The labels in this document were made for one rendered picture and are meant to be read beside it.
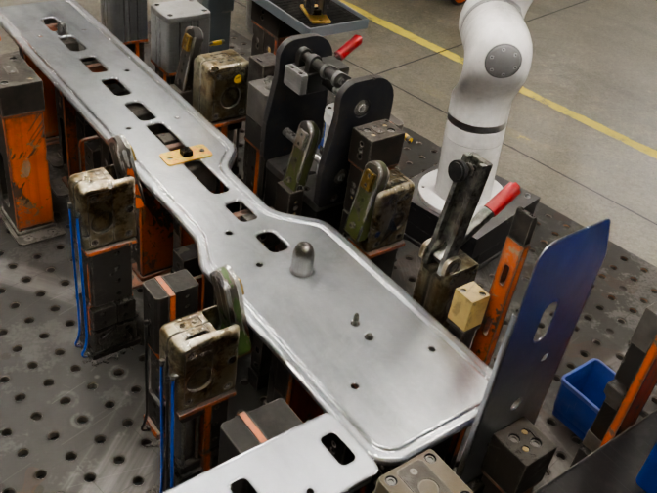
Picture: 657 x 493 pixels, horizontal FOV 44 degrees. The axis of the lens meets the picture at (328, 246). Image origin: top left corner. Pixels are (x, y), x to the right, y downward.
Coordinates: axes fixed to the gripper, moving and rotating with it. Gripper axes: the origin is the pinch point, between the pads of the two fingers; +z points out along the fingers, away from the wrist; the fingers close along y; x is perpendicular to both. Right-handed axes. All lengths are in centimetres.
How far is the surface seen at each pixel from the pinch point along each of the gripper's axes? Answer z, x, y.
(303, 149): 12.2, 31.0, 10.4
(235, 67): 11.1, 3.5, 15.5
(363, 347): 19, 70, 13
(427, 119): 119, -157, -118
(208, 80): 13.1, 4.6, 20.5
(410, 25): 119, -263, -153
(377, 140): 6.8, 38.4, 1.3
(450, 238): 8, 62, -1
